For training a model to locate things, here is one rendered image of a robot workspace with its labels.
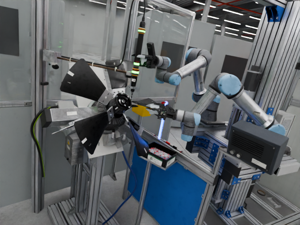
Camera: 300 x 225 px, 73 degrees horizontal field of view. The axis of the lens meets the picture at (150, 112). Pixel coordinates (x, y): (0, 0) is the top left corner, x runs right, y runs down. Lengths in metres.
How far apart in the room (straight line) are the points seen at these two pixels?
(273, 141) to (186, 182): 0.72
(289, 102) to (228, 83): 1.49
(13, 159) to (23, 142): 0.16
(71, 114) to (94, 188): 0.65
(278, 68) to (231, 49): 3.51
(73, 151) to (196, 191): 0.94
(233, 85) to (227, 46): 3.94
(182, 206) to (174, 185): 0.16
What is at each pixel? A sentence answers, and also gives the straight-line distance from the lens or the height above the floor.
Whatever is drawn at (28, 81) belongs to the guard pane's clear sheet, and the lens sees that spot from 1.85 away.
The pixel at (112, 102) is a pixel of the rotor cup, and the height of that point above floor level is 1.21.
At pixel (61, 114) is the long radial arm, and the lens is 1.27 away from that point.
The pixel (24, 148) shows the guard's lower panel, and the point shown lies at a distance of 2.03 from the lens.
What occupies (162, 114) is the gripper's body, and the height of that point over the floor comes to 1.17.
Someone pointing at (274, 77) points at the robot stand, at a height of 1.51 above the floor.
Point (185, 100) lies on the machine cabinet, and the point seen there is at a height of 0.66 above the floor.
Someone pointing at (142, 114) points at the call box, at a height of 1.01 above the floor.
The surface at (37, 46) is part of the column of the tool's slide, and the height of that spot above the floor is 1.44.
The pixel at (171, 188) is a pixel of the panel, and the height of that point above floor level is 0.53.
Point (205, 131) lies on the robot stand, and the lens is 1.90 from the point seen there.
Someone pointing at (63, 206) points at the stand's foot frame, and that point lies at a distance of 2.17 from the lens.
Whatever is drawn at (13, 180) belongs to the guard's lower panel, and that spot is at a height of 0.30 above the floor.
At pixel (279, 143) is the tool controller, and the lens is 1.18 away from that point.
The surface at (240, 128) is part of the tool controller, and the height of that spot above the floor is 1.23.
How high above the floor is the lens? 1.56
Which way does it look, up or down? 17 degrees down
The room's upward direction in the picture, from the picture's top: 10 degrees clockwise
